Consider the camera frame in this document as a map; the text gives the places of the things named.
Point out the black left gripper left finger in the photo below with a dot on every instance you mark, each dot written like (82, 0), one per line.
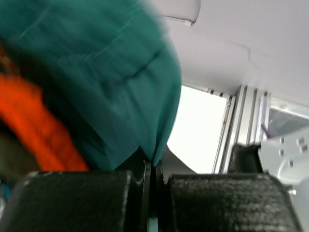
(114, 201)

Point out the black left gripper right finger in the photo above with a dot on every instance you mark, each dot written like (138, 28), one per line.
(223, 203)

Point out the dark teal shorts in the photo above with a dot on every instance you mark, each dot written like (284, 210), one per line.
(107, 70)

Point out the orange shorts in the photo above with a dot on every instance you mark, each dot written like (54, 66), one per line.
(39, 131)

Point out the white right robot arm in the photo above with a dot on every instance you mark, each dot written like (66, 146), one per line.
(285, 157)

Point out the olive green shorts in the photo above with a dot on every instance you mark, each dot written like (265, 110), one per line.
(15, 161)

